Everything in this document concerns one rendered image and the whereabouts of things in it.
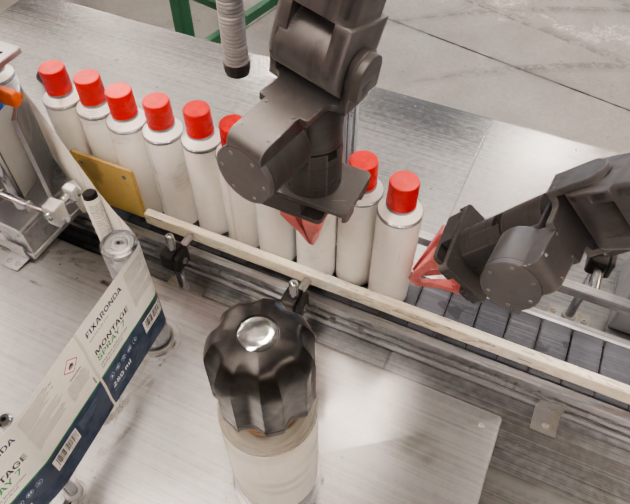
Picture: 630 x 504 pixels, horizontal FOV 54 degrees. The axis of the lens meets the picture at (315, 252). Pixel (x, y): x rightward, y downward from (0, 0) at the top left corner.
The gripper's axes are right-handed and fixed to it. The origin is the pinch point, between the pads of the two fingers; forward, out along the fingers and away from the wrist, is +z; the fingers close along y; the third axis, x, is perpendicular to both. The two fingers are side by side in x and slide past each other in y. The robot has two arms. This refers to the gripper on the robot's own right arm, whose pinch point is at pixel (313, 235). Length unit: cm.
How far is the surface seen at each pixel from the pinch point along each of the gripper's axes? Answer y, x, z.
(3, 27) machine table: -90, 38, 19
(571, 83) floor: 24, 196, 103
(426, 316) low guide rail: 14.2, 1.8, 9.9
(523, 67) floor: 4, 198, 103
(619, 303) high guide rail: 33.7, 9.7, 5.2
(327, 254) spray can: 0.1, 3.8, 7.8
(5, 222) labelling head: -39.6, -9.6, 7.3
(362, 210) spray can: 4.0, 4.4, -1.7
